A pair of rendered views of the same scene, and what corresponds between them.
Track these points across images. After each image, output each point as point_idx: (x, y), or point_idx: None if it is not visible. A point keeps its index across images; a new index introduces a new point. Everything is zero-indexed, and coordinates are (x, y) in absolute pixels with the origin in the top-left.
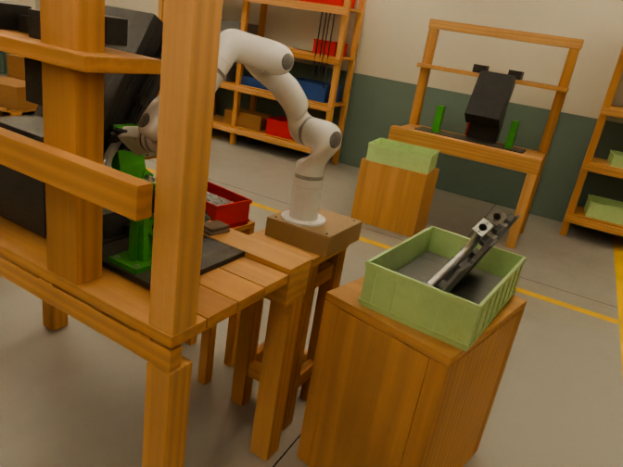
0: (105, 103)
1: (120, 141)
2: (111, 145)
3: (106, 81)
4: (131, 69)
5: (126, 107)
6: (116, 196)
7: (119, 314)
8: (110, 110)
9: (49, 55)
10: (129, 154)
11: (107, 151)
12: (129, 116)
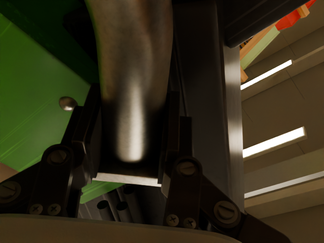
0: (233, 175)
1: (169, 193)
2: (164, 99)
3: (237, 198)
4: None
5: (163, 215)
6: None
7: None
8: (219, 184)
9: None
10: (7, 100)
11: (171, 39)
12: (137, 207)
